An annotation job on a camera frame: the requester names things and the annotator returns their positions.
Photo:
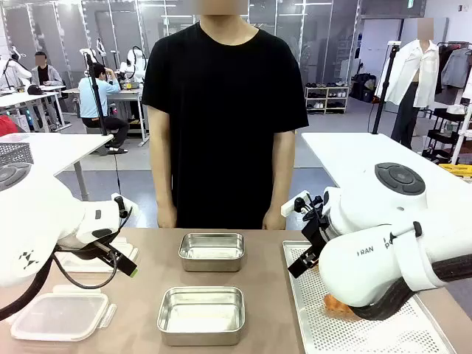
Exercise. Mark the clothes rack with garments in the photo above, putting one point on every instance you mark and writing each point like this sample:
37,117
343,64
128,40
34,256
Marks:
455,66

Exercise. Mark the person's right hand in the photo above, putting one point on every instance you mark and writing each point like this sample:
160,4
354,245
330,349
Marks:
167,217

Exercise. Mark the clear plastic clip lid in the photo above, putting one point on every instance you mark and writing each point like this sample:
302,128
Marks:
59,315
79,262

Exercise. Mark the red fabric item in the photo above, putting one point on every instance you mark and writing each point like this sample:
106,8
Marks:
7,125

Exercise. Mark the white background desk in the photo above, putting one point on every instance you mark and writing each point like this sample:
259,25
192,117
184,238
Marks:
22,101

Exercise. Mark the person in black t-shirt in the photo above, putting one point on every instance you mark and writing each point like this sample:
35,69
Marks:
221,110

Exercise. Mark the steel rectangular container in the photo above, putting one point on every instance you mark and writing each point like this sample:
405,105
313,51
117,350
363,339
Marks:
201,317
211,251

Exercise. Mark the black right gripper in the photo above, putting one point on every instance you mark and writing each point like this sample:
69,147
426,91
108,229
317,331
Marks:
316,232

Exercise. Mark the perforated metal baking tray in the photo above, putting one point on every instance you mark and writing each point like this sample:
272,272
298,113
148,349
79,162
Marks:
332,332

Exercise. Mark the person's left hand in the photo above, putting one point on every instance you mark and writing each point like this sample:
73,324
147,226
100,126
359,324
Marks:
273,219

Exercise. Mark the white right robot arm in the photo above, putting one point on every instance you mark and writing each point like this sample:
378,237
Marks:
372,228

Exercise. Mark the white shoe rack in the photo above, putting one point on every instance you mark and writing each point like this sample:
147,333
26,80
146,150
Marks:
326,99

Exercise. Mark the grey perforated basket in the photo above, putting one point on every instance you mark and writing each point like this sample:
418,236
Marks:
14,153

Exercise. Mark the white table with grey basket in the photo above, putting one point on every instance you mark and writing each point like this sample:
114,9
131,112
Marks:
62,147

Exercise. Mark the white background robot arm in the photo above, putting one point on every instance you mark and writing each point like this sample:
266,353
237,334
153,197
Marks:
134,66

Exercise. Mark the black shelf cart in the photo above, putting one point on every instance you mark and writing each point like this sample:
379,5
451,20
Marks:
444,132

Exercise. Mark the black cap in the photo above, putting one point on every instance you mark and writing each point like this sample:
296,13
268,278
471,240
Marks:
35,89

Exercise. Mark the seated person light blue shirt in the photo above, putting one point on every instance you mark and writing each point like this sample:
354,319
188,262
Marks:
94,99

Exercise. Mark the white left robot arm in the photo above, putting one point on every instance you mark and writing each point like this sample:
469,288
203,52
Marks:
37,214

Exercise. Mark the black bag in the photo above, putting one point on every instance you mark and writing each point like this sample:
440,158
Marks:
363,86

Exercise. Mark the yellow crate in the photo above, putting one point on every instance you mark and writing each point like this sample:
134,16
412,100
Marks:
455,170

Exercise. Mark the person's right forearm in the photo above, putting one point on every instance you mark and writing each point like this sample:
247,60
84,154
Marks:
164,180

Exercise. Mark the person's left forearm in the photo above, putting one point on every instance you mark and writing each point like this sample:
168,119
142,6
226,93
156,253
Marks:
281,180

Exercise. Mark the seated person grey hoodie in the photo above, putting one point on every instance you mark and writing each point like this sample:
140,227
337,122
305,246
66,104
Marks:
45,75

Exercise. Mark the mannequin in white shirt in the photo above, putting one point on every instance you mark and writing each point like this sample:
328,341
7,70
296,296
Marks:
414,73

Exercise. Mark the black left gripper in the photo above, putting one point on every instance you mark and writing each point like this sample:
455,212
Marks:
104,250

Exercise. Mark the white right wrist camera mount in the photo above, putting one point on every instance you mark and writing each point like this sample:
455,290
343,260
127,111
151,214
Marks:
293,204

